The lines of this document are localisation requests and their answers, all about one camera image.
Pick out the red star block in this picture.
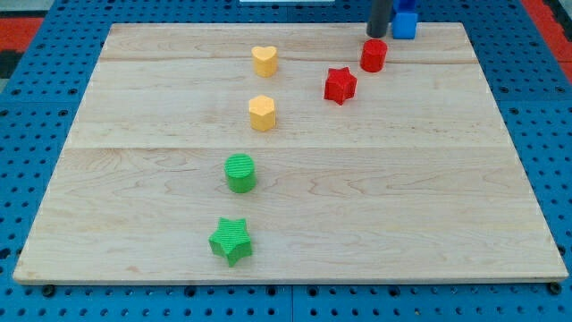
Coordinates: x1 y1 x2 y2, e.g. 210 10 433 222
324 67 357 106

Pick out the blue cube block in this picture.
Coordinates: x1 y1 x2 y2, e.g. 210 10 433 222
391 12 418 39

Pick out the green cylinder block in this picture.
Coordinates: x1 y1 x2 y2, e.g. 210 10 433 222
224 154 257 193

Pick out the yellow hexagon block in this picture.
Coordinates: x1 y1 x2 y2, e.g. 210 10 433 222
248 95 276 131

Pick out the red cylinder block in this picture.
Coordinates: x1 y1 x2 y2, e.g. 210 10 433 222
360 38 388 72

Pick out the wooden board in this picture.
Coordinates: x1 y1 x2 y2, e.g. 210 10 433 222
13 22 568 285

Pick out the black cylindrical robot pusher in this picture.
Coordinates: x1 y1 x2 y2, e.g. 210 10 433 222
366 0 393 38

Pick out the yellow heart block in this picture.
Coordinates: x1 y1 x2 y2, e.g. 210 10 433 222
251 46 278 78

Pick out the green star block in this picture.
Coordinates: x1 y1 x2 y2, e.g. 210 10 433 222
208 217 253 267

